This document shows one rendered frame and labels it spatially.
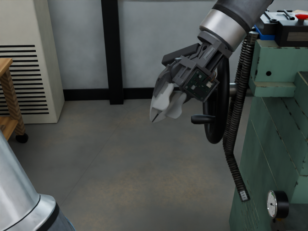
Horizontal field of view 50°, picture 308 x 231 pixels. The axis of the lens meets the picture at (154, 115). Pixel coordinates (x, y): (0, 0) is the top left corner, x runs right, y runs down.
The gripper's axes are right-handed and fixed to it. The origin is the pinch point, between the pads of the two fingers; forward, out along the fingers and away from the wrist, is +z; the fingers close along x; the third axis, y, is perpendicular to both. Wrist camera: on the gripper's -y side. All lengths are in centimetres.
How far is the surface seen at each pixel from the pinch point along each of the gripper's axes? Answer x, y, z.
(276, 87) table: 20.7, 2.8, -21.6
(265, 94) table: 20.3, 1.7, -19.0
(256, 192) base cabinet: 53, -9, 4
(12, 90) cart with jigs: -8, -123, 47
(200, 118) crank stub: 12.0, -1.7, -5.2
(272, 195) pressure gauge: 29.4, 13.9, -1.0
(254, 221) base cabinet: 59, -7, 13
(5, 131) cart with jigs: -1, -115, 66
